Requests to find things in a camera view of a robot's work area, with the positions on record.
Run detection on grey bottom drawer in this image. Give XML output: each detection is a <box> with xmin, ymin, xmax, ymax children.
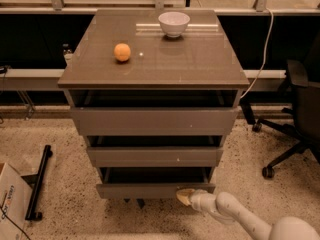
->
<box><xmin>96</xmin><ymin>167</ymin><xmax>215</xmax><ymax>199</ymax></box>

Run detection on grey drawer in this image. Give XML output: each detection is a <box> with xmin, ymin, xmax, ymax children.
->
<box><xmin>71</xmin><ymin>90</ymin><xmax>237</xmax><ymax>136</ymax></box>
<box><xmin>96</xmin><ymin>167</ymin><xmax>215</xmax><ymax>199</ymax></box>
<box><xmin>87</xmin><ymin>136</ymin><xmax>223</xmax><ymax>167</ymax></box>

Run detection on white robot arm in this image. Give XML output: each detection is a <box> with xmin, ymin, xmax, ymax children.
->
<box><xmin>176</xmin><ymin>189</ymin><xmax>320</xmax><ymax>240</ymax></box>

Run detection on grey middle drawer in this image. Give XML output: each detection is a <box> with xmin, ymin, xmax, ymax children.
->
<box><xmin>87</xmin><ymin>136</ymin><xmax>223</xmax><ymax>167</ymax></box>

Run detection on grey drawer cabinet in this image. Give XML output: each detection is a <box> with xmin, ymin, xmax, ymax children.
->
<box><xmin>57</xmin><ymin>9</ymin><xmax>251</xmax><ymax>209</ymax></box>

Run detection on grey top drawer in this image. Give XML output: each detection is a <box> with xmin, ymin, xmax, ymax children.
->
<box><xmin>71</xmin><ymin>90</ymin><xmax>237</xmax><ymax>136</ymax></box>

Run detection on black metal stand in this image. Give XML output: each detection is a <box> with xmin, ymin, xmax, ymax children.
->
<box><xmin>22</xmin><ymin>145</ymin><xmax>53</xmax><ymax>221</ymax></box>

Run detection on orange fruit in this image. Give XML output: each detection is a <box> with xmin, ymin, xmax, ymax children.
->
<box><xmin>114</xmin><ymin>43</ymin><xmax>131</xmax><ymax>62</ymax></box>

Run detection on black office chair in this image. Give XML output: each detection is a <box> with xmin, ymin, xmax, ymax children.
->
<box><xmin>240</xmin><ymin>35</ymin><xmax>320</xmax><ymax>179</ymax></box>

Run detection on cardboard box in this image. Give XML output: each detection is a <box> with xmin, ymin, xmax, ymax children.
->
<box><xmin>0</xmin><ymin>163</ymin><xmax>32</xmax><ymax>240</ymax></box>

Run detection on white ceramic bowl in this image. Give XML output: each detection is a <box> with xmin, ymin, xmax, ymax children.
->
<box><xmin>158</xmin><ymin>12</ymin><xmax>190</xmax><ymax>38</ymax></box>

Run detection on black thin cable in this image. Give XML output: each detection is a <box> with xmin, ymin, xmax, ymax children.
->
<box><xmin>0</xmin><ymin>205</ymin><xmax>32</xmax><ymax>240</ymax></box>

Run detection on white cable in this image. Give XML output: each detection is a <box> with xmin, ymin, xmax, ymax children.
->
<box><xmin>239</xmin><ymin>7</ymin><xmax>274</xmax><ymax>100</ymax></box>

